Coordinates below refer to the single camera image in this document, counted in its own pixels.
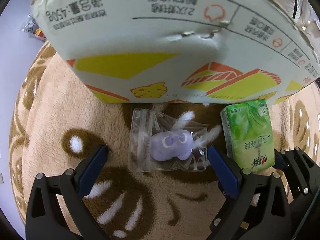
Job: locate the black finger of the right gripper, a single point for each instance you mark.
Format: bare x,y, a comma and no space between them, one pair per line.
301,172

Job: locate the beige floral plush blanket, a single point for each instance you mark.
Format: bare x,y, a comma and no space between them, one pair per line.
57,122

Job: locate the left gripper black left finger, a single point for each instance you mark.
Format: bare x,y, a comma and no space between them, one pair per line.
44,218

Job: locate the snack bags on floor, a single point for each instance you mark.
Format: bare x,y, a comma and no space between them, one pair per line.
31,28

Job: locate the printed cardboard box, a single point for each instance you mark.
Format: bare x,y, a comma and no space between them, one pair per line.
197,51

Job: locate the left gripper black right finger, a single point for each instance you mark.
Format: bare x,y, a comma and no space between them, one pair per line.
255,207

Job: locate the white duvet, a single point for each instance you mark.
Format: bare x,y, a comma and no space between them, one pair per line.
305,17

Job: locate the purple plush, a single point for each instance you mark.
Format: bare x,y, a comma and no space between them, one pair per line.
159,142

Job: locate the green tissue pack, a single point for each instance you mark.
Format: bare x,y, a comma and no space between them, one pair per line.
248,134

